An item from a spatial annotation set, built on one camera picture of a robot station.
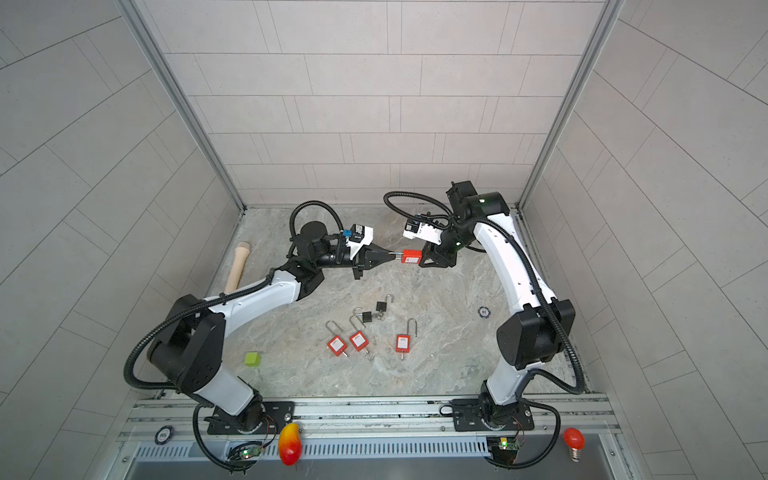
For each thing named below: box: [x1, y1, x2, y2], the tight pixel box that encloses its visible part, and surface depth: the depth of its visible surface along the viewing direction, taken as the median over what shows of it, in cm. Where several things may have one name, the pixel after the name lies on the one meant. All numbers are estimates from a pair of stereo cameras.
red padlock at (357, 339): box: [349, 315, 369, 352], surface depth 84 cm
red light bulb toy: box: [563, 427, 585, 463], surface depth 68 cm
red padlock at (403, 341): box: [395, 318, 418, 353], surface depth 84 cm
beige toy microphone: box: [224, 241, 250, 293], surface depth 98 cm
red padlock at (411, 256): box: [401, 249, 423, 264], surface depth 71 cm
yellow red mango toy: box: [279, 423, 302, 466], surface depth 67 cm
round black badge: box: [154, 425, 174, 445], surface depth 69 cm
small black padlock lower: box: [352, 307, 372, 323], surface depth 89 cm
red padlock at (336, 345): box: [325, 320, 348, 357], surface depth 83 cm
